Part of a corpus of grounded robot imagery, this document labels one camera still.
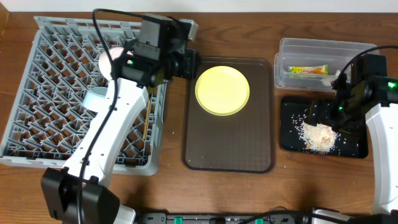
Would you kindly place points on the light blue bowl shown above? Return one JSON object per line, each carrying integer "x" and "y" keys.
{"x": 95, "y": 99}

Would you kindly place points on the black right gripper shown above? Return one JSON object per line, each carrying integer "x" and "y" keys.
{"x": 320, "y": 113}

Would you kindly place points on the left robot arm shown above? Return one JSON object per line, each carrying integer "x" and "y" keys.
{"x": 78, "y": 193}

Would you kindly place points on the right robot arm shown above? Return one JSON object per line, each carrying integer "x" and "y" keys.
{"x": 366, "y": 103}

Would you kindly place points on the grey dishwasher rack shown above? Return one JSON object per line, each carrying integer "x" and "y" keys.
{"x": 48, "y": 120}

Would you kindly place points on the clear plastic waste bin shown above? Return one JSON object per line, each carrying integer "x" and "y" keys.
{"x": 312, "y": 53}

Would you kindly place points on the pink bowl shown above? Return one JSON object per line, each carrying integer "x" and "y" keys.
{"x": 104, "y": 63}

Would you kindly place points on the wooden chopstick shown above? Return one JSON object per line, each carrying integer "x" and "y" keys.
{"x": 146, "y": 119}

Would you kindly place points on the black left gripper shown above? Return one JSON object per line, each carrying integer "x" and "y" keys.
{"x": 191, "y": 56}

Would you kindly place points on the brown serving tray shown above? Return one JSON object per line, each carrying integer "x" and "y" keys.
{"x": 241, "y": 142}

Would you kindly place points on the white tissue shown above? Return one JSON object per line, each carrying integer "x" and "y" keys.
{"x": 327, "y": 81}

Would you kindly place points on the black food waste tray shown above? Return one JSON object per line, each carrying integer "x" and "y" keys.
{"x": 293, "y": 111}

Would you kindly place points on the green orange snack wrapper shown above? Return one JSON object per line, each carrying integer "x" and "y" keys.
{"x": 318, "y": 70}

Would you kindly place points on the yellow plate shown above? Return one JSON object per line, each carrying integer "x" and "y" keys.
{"x": 222, "y": 90}

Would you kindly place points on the spilled rice pile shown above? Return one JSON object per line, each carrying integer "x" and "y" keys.
{"x": 320, "y": 139}

